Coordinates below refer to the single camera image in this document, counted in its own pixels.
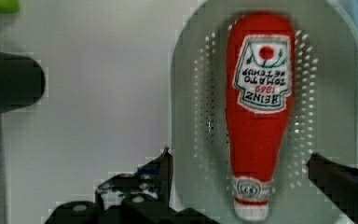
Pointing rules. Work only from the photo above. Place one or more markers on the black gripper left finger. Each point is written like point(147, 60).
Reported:
point(153, 179)

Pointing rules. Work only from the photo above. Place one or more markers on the red plush ketchup bottle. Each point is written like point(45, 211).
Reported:
point(260, 63)

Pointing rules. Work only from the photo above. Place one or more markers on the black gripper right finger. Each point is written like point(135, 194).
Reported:
point(338, 182)

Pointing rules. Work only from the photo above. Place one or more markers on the black cylindrical cup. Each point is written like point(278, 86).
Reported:
point(22, 82)

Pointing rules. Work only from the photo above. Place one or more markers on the green oval strainer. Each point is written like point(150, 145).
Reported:
point(324, 118)

